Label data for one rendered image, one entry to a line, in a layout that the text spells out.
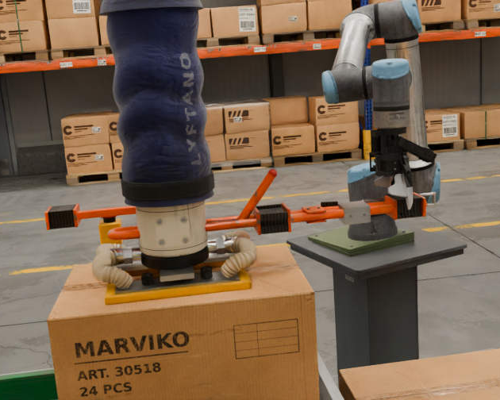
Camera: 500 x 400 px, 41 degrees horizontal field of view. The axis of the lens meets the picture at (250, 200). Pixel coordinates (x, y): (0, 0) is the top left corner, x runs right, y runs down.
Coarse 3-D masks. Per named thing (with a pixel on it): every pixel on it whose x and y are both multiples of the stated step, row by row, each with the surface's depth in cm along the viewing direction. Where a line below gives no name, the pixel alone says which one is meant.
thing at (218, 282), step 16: (208, 272) 157; (240, 272) 162; (112, 288) 157; (128, 288) 155; (144, 288) 154; (160, 288) 154; (176, 288) 154; (192, 288) 153; (208, 288) 154; (224, 288) 154; (240, 288) 155; (112, 304) 152
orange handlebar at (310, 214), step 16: (112, 208) 187; (128, 208) 187; (304, 208) 170; (320, 208) 168; (336, 208) 171; (384, 208) 168; (208, 224) 163; (224, 224) 163; (240, 224) 164; (256, 224) 164
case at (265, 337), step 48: (96, 288) 163; (288, 288) 154; (96, 336) 147; (144, 336) 149; (192, 336) 150; (240, 336) 151; (288, 336) 152; (96, 384) 150; (144, 384) 151; (192, 384) 152; (240, 384) 154; (288, 384) 155
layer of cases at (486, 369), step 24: (408, 360) 201; (432, 360) 200; (456, 360) 199; (480, 360) 198; (360, 384) 189; (384, 384) 188; (408, 384) 187; (432, 384) 186; (456, 384) 185; (480, 384) 184
